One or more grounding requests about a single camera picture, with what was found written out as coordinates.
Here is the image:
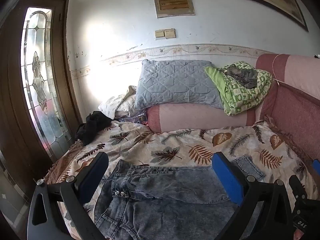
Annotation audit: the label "grey quilted pillow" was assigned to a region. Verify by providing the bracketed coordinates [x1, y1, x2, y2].
[134, 59, 224, 110]

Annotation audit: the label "pink fringed bedcover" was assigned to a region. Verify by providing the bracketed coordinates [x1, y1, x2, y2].
[44, 140, 85, 184]

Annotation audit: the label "green patterned quilt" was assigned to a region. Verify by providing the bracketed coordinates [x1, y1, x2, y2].
[204, 61, 273, 116]

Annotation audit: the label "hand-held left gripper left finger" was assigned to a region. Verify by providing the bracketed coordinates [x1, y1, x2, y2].
[27, 151, 109, 240]

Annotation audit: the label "colourful small packet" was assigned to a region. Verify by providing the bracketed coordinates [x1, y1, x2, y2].
[121, 114, 150, 126]

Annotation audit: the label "black cloth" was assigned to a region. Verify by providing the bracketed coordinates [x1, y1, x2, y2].
[75, 111, 113, 145]

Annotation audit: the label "beige light switch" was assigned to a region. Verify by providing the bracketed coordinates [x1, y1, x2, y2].
[154, 28, 176, 41]

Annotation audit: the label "leaf print blanket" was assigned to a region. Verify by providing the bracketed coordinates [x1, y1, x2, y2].
[45, 119, 318, 240]

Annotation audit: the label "grey crumpled cloth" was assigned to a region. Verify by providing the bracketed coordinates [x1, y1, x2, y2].
[223, 64, 258, 89]

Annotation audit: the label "wall electrical panel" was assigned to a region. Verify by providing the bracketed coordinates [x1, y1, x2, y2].
[153, 0, 195, 18]

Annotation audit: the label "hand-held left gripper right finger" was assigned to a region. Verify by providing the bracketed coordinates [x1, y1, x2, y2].
[212, 152, 294, 240]

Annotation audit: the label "grey washed denim pants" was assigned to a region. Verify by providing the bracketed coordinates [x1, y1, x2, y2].
[94, 155, 267, 240]

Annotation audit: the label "wooden stained glass door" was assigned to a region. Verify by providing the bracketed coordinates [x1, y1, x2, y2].
[0, 0, 84, 205]

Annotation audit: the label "white floral pillow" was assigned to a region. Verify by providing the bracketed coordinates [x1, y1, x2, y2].
[98, 85, 137, 119]

